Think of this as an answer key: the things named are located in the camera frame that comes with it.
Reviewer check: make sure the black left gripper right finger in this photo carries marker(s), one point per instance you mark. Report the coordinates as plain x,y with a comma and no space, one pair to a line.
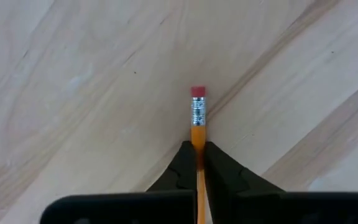
244,202

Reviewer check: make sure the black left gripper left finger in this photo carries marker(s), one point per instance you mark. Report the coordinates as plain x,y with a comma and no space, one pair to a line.
166,205

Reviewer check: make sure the yellow pencil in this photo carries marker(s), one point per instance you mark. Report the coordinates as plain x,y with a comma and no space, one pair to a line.
198,133

